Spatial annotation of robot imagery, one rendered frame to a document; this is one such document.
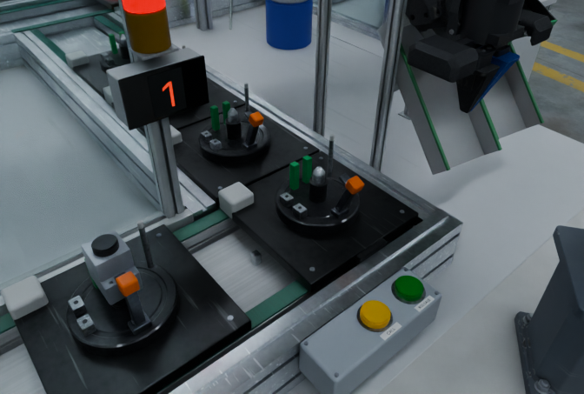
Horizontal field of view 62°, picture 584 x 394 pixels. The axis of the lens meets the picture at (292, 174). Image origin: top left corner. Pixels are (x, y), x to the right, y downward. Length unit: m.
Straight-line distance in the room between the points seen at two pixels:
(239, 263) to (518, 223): 0.56
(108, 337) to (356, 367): 0.31
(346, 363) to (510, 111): 0.64
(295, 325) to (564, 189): 0.72
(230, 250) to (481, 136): 0.50
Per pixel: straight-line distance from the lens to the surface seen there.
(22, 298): 0.75
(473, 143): 0.97
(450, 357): 0.80
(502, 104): 1.07
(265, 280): 0.78
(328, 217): 0.78
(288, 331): 0.67
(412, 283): 0.72
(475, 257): 0.95
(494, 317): 0.87
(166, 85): 0.66
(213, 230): 0.84
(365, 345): 0.66
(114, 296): 0.64
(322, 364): 0.64
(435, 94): 0.95
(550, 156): 1.29
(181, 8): 1.92
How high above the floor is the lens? 1.50
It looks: 37 degrees down
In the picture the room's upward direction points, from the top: 1 degrees clockwise
